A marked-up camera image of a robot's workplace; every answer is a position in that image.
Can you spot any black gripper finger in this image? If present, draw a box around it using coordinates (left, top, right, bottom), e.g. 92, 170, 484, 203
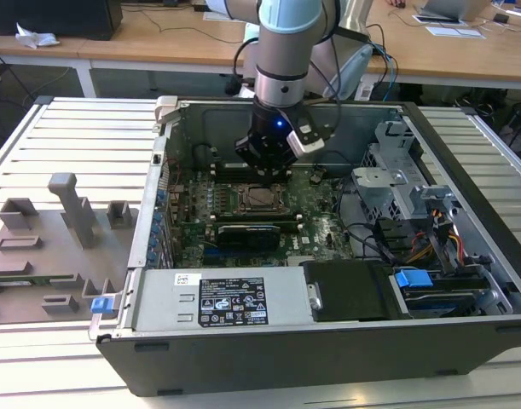
235, 135, 273, 187
271, 157, 299, 187

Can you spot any silver CPU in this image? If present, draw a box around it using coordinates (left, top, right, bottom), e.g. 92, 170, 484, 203
246, 187, 283, 210

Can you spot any thin metal locking lever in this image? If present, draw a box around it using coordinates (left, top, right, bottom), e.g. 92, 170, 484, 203
238, 181, 287, 191

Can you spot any metal socket cover frame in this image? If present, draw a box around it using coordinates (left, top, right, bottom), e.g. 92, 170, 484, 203
239, 183, 290, 213

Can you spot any black RAM slot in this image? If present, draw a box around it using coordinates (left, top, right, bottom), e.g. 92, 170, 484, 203
211, 167, 292, 175
211, 163, 292, 170
206, 213, 304, 220
206, 227, 304, 233
211, 176, 292, 184
206, 222, 304, 229
206, 217, 304, 224
211, 172, 292, 179

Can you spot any CPU socket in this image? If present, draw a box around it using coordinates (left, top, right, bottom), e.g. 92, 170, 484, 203
234, 181, 293, 216

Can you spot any black plastic drive cover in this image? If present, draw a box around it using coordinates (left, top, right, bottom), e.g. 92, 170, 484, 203
300, 260, 414, 323

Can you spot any green motherboard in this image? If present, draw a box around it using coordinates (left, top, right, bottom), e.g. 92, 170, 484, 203
165, 164, 360, 270

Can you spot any black graphics card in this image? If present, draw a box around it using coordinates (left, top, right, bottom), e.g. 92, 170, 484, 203
216, 223, 282, 253

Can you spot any silver metal drive cage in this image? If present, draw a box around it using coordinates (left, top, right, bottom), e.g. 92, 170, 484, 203
351, 118, 461, 222

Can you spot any grey power supply unit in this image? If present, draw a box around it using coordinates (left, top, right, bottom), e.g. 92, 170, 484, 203
134, 268, 315, 333

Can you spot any hard disk in blue carrier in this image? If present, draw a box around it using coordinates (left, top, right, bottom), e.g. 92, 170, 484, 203
390, 266, 515, 319

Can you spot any black and grey PC case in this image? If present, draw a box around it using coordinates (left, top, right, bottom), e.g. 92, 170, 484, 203
88, 95, 521, 398

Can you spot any blue plastic latch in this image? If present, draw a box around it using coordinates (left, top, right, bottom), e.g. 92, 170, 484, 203
90, 297, 119, 316

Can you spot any grey parts rack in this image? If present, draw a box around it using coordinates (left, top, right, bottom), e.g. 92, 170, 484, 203
0, 172, 142, 327

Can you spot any grey laptop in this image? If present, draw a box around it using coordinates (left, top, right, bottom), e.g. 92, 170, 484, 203
417, 0, 491, 25

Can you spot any black box on desk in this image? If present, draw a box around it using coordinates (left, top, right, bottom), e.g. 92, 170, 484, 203
0, 0, 124, 42

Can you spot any crumpled white paper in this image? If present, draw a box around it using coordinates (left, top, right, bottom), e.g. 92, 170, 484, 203
14, 21, 61, 49

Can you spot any green RAM stick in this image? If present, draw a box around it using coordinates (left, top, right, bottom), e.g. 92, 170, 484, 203
0, 274, 76, 287

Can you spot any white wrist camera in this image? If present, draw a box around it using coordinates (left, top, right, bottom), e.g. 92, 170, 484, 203
285, 122, 326, 155

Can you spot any wooden desk white frame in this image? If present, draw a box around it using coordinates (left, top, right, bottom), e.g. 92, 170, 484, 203
78, 0, 521, 93
0, 32, 93, 100

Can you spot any coloured wire bundle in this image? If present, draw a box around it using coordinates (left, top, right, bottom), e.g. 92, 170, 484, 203
407, 206, 464, 268

